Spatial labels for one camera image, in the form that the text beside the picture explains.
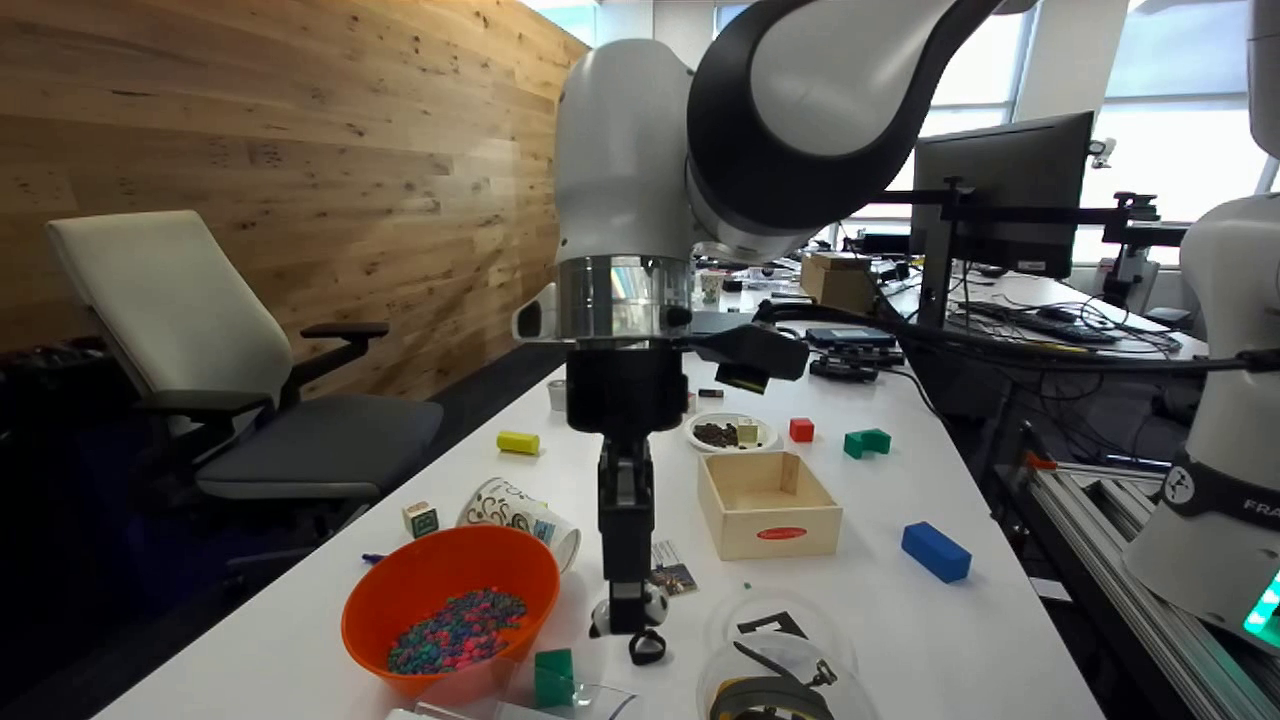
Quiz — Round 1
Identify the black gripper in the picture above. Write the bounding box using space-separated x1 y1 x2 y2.
567 345 688 616

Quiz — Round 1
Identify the small panda figurine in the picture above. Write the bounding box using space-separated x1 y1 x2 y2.
588 585 667 637

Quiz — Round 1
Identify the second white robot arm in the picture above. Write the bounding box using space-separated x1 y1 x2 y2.
1125 191 1280 651

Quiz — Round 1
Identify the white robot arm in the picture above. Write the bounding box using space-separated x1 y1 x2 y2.
512 0 999 632

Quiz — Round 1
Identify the small printed card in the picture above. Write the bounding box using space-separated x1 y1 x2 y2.
653 545 697 596

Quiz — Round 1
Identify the open wooden box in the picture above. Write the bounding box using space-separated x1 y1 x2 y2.
702 453 843 558

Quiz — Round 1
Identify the yellow block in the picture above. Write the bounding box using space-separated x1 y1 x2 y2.
498 430 541 457

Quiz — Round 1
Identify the white dish with beans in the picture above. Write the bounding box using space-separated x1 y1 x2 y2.
684 410 778 453

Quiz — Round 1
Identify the green cube block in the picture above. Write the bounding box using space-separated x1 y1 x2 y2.
535 647 577 708

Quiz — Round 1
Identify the clear lid with marker tag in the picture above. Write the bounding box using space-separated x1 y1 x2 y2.
702 587 855 696

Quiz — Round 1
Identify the small red block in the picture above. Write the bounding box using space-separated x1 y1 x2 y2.
787 415 817 442

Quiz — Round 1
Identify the orange bowl with beads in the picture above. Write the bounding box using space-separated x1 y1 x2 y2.
339 523 559 703

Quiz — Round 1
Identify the small patterned cube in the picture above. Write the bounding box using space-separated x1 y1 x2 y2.
406 504 439 541

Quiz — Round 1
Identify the green arch block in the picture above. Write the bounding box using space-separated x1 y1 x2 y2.
843 428 891 459

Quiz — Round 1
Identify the blue rectangular block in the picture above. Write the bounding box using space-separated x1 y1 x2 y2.
901 519 973 585

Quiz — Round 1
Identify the white office chair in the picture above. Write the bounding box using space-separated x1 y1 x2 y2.
50 207 444 501

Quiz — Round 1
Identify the black computer monitor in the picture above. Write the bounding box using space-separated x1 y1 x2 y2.
913 113 1091 274

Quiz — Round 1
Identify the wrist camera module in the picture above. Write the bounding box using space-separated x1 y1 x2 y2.
678 313 807 392

